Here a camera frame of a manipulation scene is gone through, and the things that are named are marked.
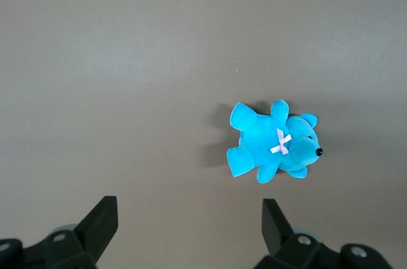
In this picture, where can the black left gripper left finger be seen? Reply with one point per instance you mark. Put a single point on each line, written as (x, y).
(98, 224)

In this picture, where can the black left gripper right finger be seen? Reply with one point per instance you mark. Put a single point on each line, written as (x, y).
(275, 227)

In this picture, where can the blue plush teddy bear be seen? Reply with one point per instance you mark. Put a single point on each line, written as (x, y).
(264, 135)

